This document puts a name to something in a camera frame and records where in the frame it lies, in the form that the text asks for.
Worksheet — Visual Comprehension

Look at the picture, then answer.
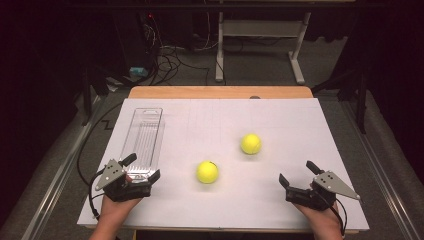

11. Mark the person's right hand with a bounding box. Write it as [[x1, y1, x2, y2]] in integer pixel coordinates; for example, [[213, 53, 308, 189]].
[[294, 203, 344, 238]]

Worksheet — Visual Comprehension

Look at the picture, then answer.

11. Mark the teal small box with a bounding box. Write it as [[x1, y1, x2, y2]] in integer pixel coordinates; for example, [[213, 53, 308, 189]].
[[129, 66, 149, 78]]

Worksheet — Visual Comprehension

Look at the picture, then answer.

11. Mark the bundle of floor cables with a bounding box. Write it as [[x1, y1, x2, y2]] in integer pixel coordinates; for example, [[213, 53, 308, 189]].
[[143, 13, 221, 87]]

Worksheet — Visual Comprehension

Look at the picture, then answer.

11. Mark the yellow tennis ball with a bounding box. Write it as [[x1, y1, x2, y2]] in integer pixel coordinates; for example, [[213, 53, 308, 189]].
[[240, 133, 263, 156], [195, 160, 220, 185]]

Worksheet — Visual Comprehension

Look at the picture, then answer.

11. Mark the clear plastic tray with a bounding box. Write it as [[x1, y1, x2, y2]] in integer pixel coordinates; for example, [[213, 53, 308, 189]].
[[119, 107, 166, 184]]

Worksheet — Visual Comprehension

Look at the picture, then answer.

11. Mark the black tripod stand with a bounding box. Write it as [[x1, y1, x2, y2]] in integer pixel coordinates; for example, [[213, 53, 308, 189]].
[[311, 49, 371, 135], [79, 64, 111, 127]]

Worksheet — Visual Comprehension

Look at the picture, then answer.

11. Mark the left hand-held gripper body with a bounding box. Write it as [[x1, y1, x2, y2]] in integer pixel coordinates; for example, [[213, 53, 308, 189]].
[[94, 158, 153, 203]]

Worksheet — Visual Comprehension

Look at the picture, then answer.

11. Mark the white metal stand frame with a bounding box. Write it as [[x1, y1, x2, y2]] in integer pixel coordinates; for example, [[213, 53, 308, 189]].
[[214, 11, 312, 86]]

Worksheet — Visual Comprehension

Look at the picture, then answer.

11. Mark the white table mat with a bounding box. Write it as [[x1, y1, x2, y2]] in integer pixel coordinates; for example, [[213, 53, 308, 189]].
[[76, 97, 370, 232]]

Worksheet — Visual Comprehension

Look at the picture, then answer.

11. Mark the person's left hand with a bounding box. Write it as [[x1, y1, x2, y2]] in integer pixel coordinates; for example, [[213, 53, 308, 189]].
[[99, 194, 142, 231]]

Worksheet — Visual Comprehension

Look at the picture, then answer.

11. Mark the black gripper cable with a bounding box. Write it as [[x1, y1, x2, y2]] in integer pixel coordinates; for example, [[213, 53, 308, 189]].
[[87, 168, 107, 221], [328, 197, 348, 238]]

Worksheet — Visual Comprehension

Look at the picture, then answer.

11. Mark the dark equipment rack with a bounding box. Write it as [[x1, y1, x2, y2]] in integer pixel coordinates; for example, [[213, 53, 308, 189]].
[[111, 6, 159, 79]]

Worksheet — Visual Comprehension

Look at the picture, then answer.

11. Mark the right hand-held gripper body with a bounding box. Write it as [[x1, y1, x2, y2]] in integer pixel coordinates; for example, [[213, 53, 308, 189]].
[[285, 170, 362, 212]]

